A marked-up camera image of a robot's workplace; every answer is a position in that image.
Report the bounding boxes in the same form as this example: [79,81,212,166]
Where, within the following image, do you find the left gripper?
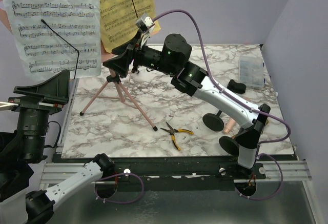
[10,68,73,158]

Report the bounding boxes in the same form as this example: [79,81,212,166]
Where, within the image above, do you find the pink perforated music stand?
[0,0,158,132]

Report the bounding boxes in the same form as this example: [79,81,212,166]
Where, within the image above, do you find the yellow sheet music page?
[99,0,156,53]

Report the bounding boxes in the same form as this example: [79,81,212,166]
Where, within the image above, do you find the white sheet music page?
[3,0,101,80]

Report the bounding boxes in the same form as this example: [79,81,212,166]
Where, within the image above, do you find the pink toy microphone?
[222,117,236,134]

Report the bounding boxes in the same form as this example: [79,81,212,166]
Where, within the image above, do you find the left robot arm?
[1,70,115,223]

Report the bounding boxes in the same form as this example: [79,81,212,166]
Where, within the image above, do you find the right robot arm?
[103,33,271,179]

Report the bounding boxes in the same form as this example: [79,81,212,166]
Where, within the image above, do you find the clear plastic parts box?
[238,56,264,89]

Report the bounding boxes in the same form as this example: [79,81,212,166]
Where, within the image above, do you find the black mic stand front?
[219,128,243,156]

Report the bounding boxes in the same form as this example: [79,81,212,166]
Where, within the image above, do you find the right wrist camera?
[135,13,155,34]

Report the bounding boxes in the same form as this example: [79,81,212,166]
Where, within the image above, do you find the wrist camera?
[135,13,155,34]
[0,101,18,111]

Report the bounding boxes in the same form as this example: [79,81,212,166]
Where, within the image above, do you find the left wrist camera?
[0,101,18,111]

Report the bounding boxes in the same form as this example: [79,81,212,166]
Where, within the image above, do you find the yellow handled pliers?
[161,122,194,151]

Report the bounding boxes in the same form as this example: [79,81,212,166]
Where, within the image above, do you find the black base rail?
[51,154,267,193]

